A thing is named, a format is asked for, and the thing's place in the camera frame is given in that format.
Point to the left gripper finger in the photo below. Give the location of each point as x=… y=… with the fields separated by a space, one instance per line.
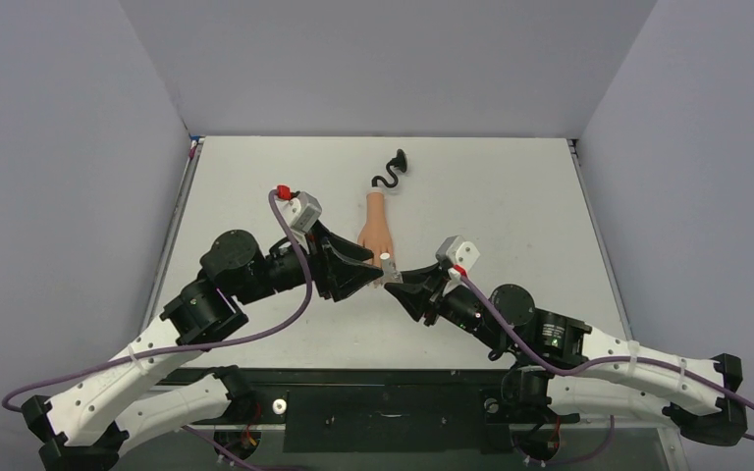
x=344 y=276
x=329 y=242

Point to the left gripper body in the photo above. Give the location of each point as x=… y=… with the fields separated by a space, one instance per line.
x=284 y=271

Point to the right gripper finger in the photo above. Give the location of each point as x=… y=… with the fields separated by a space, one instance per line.
x=432 y=276
x=413 y=298

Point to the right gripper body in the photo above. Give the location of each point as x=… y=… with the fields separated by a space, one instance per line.
x=434 y=299

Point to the clear nail polish bottle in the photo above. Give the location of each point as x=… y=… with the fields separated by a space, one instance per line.
x=391 y=275

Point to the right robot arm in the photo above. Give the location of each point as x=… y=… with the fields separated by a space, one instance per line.
x=564 y=366

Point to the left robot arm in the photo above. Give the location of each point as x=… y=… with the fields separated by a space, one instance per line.
x=108 y=413

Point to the mannequin practice hand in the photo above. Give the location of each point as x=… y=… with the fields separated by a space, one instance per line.
x=375 y=234

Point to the black flexible hand stand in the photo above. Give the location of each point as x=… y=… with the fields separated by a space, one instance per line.
x=395 y=166

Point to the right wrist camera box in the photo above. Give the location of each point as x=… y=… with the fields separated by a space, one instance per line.
x=458 y=251

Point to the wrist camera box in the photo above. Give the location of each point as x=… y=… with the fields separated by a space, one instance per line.
x=301 y=212
x=458 y=251

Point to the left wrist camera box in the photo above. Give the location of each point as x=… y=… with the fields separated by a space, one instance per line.
x=301 y=212

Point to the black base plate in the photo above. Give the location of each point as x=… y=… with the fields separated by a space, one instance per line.
x=386 y=410

